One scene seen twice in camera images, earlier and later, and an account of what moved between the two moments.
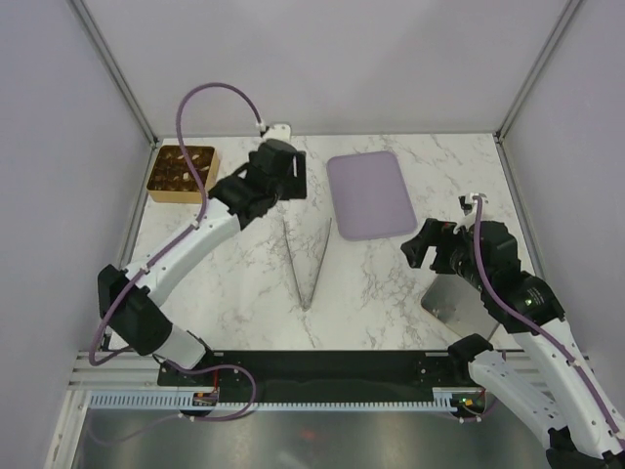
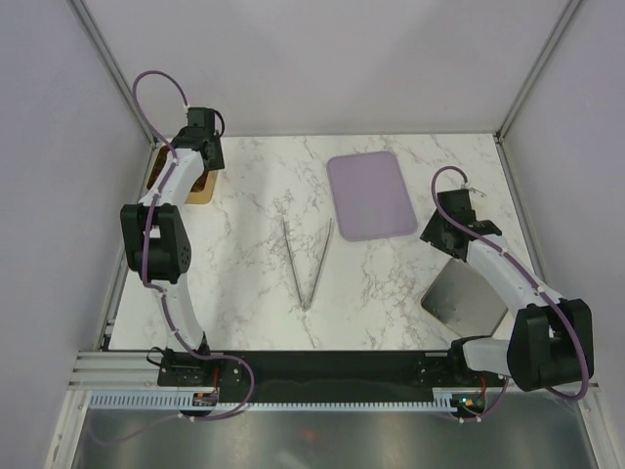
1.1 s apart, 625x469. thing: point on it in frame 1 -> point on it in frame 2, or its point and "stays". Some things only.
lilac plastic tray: [370, 195] stays
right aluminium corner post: [536, 71] stays
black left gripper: [297, 186] -> [218, 163]
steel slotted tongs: [318, 270] stays
